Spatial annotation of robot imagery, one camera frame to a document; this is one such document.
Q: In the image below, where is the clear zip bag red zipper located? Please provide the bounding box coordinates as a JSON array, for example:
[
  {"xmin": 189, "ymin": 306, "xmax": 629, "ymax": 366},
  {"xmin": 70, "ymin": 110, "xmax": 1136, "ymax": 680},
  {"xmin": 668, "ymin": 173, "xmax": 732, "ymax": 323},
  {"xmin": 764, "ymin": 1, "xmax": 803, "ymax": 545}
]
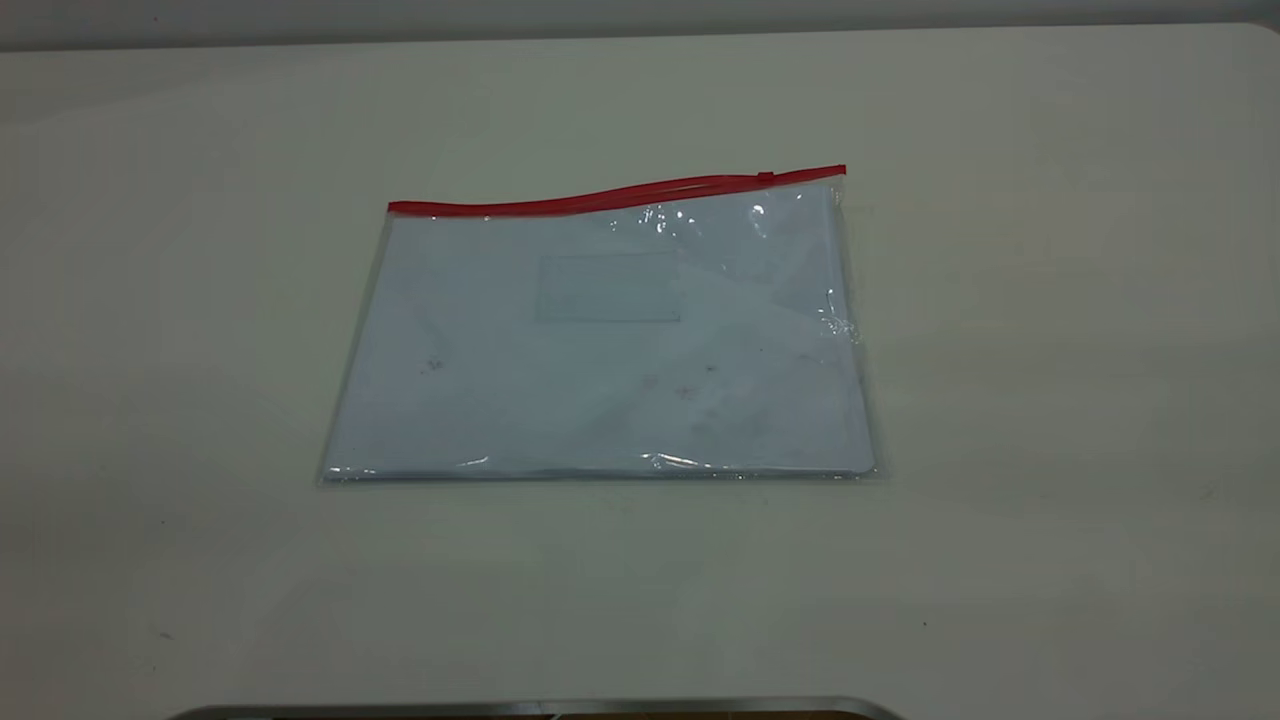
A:
[{"xmin": 316, "ymin": 164, "xmax": 883, "ymax": 488}]

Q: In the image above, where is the silver metal frame edge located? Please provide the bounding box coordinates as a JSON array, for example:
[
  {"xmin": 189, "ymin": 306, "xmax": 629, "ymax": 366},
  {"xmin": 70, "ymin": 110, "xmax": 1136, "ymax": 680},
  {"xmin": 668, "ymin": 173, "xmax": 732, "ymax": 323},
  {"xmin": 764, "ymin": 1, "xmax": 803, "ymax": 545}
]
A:
[{"xmin": 168, "ymin": 696, "xmax": 906, "ymax": 720}]

